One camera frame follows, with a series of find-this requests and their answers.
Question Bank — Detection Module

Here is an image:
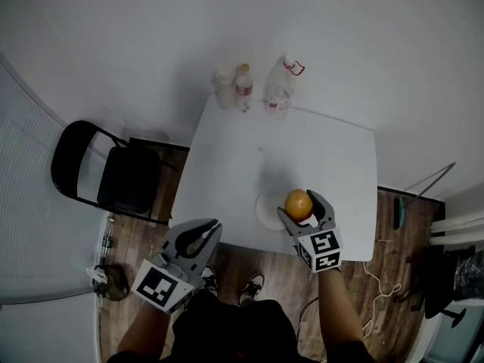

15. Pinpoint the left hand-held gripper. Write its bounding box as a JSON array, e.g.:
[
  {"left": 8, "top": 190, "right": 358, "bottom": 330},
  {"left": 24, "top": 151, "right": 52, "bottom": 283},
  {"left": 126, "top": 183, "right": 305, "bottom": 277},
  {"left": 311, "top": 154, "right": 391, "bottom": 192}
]
[{"left": 130, "top": 218, "right": 224, "bottom": 315}]

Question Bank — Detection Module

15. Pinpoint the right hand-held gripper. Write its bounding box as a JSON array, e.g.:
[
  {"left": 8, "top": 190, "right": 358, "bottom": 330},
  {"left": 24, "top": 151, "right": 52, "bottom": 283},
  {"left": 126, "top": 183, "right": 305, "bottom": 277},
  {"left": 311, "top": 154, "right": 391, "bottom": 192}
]
[{"left": 276, "top": 189, "right": 344, "bottom": 274}]

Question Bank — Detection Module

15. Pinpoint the orange fruit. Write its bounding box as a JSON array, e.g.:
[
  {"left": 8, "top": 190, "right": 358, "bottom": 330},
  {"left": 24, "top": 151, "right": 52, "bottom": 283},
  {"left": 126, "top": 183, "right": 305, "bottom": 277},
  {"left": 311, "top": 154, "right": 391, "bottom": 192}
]
[{"left": 284, "top": 188, "right": 314, "bottom": 219}]

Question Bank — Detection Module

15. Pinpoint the white plate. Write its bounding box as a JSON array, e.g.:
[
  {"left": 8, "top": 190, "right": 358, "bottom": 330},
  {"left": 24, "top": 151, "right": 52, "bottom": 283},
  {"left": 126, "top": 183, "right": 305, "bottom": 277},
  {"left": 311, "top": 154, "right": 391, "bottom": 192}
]
[{"left": 255, "top": 190, "right": 293, "bottom": 232}]

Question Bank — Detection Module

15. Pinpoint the person's left forearm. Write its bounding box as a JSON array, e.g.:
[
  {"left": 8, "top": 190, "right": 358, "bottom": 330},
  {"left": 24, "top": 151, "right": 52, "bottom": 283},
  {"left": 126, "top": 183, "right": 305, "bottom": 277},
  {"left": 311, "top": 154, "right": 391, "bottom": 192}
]
[{"left": 116, "top": 302, "right": 172, "bottom": 363}]

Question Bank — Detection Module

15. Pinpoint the person's right forearm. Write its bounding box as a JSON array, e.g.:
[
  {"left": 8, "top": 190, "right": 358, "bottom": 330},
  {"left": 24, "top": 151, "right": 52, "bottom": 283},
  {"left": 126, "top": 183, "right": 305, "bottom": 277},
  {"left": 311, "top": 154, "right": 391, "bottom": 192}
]
[{"left": 317, "top": 268, "right": 366, "bottom": 363}]

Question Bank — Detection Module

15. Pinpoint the person's left shoe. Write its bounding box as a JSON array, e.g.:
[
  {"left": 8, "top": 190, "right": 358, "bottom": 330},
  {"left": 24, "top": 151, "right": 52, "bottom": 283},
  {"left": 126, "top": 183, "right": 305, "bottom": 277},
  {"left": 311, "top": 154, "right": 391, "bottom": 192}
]
[{"left": 201, "top": 264, "right": 221, "bottom": 299}]

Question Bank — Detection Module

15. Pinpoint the person's shoe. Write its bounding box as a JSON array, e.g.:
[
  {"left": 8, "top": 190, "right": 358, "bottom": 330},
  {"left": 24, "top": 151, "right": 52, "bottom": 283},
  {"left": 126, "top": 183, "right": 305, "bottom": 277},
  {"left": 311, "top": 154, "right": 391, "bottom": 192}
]
[
  {"left": 201, "top": 264, "right": 221, "bottom": 299},
  {"left": 237, "top": 272, "right": 265, "bottom": 306}
]

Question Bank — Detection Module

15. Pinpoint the white table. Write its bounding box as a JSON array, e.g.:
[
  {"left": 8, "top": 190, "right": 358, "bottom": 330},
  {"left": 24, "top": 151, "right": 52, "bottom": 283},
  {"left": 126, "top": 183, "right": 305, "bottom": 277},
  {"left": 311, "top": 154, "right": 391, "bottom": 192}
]
[{"left": 170, "top": 92, "right": 380, "bottom": 262}]

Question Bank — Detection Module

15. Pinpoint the person's right shoe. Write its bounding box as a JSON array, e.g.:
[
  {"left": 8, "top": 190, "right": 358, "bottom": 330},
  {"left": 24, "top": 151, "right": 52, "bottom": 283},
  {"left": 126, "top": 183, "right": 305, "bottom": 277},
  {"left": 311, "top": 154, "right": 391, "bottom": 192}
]
[{"left": 237, "top": 272, "right": 265, "bottom": 306}]

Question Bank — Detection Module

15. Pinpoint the clear bottle on floor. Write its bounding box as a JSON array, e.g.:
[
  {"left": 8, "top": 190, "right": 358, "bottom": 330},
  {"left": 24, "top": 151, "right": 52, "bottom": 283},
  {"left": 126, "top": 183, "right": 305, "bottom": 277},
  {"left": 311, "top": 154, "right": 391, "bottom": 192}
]
[{"left": 101, "top": 213, "right": 116, "bottom": 250}]

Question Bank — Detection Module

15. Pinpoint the dark camouflage bag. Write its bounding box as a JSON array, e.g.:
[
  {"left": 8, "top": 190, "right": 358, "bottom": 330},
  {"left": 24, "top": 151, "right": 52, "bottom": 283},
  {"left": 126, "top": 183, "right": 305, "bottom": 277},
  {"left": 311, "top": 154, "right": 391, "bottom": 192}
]
[{"left": 92, "top": 264, "right": 130, "bottom": 303}]

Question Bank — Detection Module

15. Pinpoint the black folding chair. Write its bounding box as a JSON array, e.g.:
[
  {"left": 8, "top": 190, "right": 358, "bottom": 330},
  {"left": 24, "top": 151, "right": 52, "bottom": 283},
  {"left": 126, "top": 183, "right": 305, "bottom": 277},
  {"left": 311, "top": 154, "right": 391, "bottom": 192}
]
[{"left": 50, "top": 119, "right": 179, "bottom": 227}]

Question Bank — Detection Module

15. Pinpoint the broom with green head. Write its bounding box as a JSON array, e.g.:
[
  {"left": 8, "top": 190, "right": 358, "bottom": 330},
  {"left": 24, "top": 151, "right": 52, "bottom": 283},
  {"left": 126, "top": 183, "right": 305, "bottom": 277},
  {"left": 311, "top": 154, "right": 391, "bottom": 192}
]
[{"left": 392, "top": 161, "right": 458, "bottom": 231}]

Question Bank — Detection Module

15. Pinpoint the person's black clothing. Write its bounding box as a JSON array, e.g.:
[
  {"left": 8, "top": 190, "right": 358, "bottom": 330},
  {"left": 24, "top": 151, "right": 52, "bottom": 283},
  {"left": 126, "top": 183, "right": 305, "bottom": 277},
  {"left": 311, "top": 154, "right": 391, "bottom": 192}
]
[{"left": 107, "top": 288, "right": 380, "bottom": 363}]

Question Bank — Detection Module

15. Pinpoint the white power strip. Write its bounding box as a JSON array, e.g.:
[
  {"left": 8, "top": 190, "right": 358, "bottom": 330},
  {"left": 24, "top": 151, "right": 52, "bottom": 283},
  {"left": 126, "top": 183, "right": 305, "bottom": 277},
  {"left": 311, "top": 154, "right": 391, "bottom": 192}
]
[{"left": 85, "top": 266, "right": 110, "bottom": 284}]

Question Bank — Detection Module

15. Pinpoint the yellow-capped bottle with red label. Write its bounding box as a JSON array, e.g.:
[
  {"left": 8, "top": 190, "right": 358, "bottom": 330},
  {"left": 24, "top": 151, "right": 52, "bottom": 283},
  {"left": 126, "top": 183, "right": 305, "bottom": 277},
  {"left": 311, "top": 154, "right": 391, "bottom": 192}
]
[{"left": 233, "top": 63, "right": 254, "bottom": 113}]

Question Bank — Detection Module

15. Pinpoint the small white bottle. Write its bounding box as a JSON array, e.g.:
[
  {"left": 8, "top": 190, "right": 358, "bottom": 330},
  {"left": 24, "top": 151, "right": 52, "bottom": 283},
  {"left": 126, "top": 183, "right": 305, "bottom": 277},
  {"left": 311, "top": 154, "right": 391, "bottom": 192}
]
[{"left": 213, "top": 63, "right": 237, "bottom": 110}]

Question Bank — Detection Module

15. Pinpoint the grey plastic bag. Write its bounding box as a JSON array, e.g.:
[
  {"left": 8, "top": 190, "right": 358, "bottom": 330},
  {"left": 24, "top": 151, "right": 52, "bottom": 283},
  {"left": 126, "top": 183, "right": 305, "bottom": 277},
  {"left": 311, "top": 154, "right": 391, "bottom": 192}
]
[{"left": 452, "top": 248, "right": 484, "bottom": 303}]

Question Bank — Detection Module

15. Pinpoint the black cable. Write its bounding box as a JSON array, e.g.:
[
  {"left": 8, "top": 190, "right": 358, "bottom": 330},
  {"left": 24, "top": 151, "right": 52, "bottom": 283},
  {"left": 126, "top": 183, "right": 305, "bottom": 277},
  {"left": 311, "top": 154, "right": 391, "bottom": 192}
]
[{"left": 296, "top": 296, "right": 321, "bottom": 337}]

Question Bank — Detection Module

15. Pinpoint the large clear bottle red handle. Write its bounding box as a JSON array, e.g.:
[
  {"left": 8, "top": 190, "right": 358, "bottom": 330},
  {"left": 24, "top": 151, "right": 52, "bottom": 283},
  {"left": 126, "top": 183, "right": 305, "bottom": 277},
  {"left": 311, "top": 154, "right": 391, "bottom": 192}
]
[{"left": 264, "top": 54, "right": 306, "bottom": 120}]

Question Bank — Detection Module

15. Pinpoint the white pipe frame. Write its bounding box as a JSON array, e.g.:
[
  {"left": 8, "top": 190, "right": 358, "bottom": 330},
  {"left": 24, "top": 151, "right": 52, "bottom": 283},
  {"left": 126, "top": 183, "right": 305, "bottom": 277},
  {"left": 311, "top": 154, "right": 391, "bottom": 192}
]
[{"left": 430, "top": 209, "right": 484, "bottom": 246}]

